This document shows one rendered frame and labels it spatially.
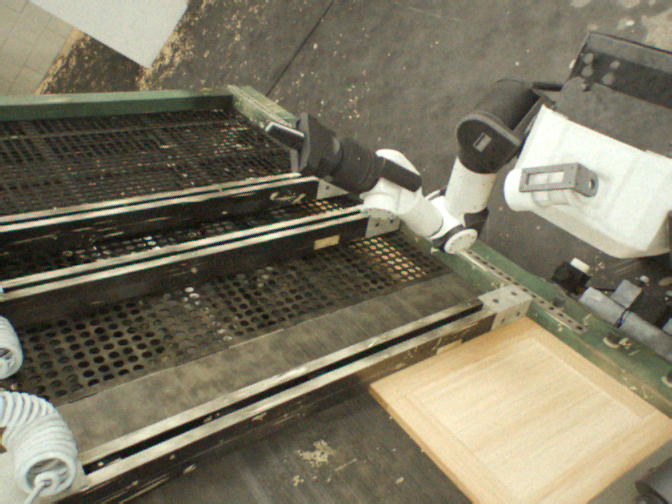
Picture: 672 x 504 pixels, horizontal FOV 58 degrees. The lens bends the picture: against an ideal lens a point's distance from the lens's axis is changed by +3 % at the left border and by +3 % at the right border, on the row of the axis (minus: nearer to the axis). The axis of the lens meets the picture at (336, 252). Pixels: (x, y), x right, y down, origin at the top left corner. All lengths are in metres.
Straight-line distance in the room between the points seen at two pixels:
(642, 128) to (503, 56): 1.95
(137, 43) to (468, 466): 4.22
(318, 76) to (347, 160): 2.51
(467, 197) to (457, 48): 1.86
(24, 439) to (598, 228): 0.84
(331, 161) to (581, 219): 0.41
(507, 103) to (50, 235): 1.01
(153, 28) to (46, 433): 4.22
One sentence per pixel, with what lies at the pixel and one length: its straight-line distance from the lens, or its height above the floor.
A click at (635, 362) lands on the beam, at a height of 0.86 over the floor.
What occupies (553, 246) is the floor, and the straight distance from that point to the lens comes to 2.48.
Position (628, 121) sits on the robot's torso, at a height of 1.39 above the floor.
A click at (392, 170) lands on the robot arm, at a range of 1.06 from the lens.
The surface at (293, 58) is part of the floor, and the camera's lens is 3.75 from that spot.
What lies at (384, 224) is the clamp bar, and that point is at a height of 0.95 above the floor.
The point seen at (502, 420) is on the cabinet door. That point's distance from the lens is 1.20.
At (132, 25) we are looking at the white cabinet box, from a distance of 4.82.
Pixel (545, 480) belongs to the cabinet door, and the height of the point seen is 1.19.
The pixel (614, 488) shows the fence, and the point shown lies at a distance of 1.17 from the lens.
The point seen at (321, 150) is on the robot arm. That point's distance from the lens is 1.02.
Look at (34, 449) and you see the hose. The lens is 0.81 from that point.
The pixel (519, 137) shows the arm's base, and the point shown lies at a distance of 1.10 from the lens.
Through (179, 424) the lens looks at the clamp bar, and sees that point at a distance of 0.99.
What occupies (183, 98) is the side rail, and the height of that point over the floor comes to 1.08.
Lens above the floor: 2.27
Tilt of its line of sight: 49 degrees down
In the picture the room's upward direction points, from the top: 69 degrees counter-clockwise
